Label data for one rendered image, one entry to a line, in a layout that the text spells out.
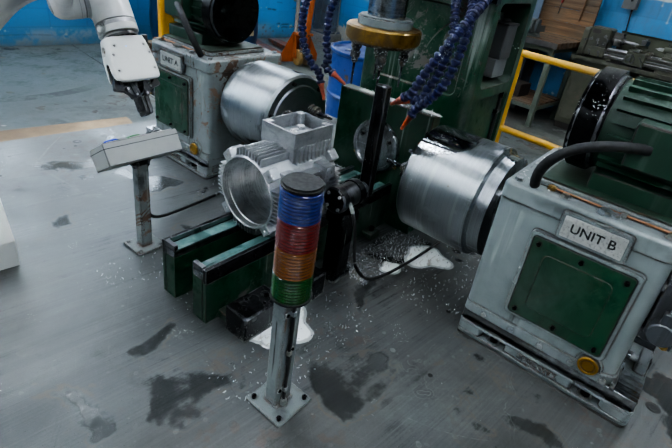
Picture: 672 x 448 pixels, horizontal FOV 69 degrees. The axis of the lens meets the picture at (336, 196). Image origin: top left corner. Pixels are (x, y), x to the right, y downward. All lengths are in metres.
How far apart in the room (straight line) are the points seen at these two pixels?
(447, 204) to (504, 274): 0.17
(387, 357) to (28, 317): 0.69
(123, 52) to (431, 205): 0.73
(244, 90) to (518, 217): 0.79
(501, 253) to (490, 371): 0.23
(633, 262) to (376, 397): 0.48
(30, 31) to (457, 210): 6.00
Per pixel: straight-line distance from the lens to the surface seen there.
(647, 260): 0.93
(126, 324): 1.05
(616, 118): 0.94
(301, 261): 0.68
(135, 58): 1.18
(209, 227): 1.10
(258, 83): 1.37
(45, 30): 6.66
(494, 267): 1.02
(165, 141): 1.14
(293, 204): 0.63
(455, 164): 1.03
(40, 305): 1.14
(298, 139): 1.01
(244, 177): 1.12
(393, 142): 1.31
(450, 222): 1.03
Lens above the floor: 1.50
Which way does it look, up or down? 28 degrees down
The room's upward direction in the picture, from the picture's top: 8 degrees clockwise
